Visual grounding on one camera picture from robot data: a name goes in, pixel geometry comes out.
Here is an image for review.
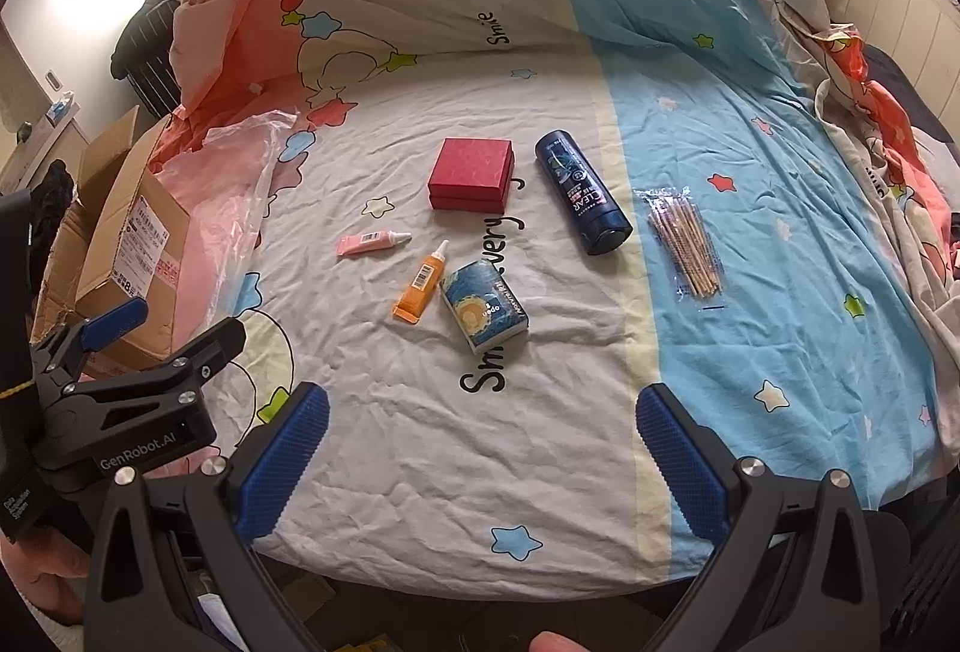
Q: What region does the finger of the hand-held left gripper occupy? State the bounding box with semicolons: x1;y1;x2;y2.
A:
31;298;149;398
69;316;247;413

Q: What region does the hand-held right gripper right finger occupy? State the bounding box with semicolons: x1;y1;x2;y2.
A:
635;383;890;652

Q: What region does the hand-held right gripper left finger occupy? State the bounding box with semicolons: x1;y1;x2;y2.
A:
84;382;331;652

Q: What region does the brown cardboard box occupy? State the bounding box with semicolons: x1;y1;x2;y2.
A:
34;106;192;390

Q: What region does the orange tube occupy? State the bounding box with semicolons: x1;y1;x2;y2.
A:
392;241;452;325

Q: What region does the dark blue shampoo bottle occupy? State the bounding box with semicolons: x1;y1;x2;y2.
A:
534;130;635;257

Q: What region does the person's right hand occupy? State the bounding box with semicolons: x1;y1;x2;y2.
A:
525;629;597;652

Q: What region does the star print bed sheet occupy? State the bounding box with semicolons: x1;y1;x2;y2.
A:
180;32;960;600

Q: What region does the clear plastic bag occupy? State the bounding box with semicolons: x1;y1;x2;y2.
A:
150;112;301;300

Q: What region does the white desk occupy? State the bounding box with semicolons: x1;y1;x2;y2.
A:
0;89;102;197

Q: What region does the small pink tube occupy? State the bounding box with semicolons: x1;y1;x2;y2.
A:
335;230;413;260

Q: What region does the pack of wooden sticks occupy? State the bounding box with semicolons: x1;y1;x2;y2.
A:
636;187;727;312

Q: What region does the blue printed tissue packet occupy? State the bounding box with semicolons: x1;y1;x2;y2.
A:
439;260;532;357

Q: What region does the black checked bag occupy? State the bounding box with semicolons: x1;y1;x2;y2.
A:
112;0;197;120

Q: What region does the red gift box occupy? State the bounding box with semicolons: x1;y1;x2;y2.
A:
427;137;517;214

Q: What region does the dark cloth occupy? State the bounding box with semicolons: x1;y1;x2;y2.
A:
862;46;960;144

